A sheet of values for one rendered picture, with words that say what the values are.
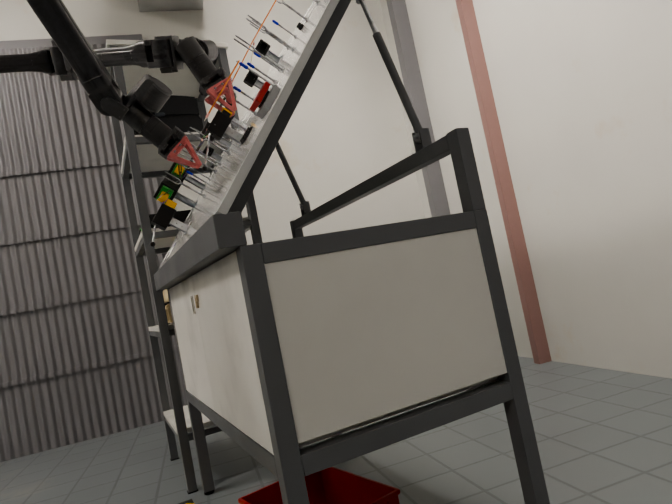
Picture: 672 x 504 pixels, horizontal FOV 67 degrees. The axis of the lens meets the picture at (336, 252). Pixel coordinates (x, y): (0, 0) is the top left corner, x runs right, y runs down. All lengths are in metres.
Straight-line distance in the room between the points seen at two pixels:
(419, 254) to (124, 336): 2.90
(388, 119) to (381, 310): 3.39
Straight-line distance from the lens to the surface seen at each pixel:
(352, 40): 4.54
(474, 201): 1.24
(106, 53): 1.55
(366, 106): 4.33
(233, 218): 0.96
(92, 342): 3.80
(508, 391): 1.26
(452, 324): 1.16
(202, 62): 1.37
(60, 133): 4.03
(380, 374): 1.06
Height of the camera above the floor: 0.70
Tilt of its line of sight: 3 degrees up
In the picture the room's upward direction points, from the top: 11 degrees counter-clockwise
